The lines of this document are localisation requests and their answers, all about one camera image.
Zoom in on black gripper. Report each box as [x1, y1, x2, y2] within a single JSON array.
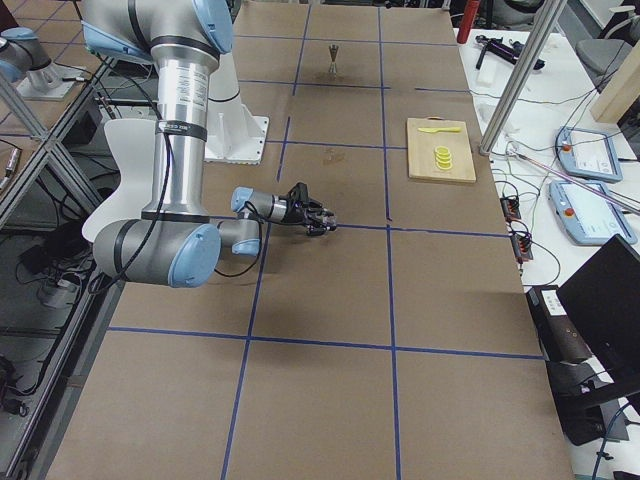
[[284, 197, 335, 237]]

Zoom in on steel jigger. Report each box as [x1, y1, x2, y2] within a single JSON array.
[[328, 44, 339, 77]]

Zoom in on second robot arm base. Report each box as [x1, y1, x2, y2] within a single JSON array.
[[1, 27, 84, 101]]

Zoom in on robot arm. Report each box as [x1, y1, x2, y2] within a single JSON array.
[[82, 1, 336, 288]]

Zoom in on yellow plastic knife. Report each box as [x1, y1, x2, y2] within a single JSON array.
[[417, 126, 462, 134]]

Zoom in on bamboo cutting board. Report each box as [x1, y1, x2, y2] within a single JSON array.
[[405, 117, 478, 185]]

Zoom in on black red power strip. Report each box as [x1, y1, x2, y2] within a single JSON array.
[[510, 231, 533, 264], [500, 195, 522, 222]]

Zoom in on black rod tool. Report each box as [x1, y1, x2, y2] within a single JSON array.
[[475, 35, 525, 70]]

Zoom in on red cylinder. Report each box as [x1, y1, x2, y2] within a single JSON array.
[[456, 0, 481, 44]]

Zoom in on teach pendant far from mouse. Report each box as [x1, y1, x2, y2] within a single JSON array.
[[555, 127, 623, 183]]

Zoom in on black small box with label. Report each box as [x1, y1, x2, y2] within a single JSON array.
[[526, 285, 592, 364]]

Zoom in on teach pendant near mouse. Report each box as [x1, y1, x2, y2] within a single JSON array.
[[549, 180, 638, 246]]

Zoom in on black computer monitor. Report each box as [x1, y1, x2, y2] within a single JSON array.
[[547, 234, 639, 445]]

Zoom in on grey office chair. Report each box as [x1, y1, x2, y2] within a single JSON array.
[[576, 1, 639, 92]]

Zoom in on wooden plank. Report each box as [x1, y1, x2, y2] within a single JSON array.
[[591, 42, 640, 124]]

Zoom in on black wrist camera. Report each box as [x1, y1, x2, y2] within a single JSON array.
[[288, 182, 309, 204]]

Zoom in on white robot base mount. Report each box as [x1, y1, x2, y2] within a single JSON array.
[[205, 53, 269, 165]]

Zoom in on green handled reacher grabber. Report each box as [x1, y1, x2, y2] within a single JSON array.
[[504, 142, 640, 216]]

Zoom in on aluminium frame post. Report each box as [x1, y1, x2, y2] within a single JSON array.
[[479, 0, 567, 156]]

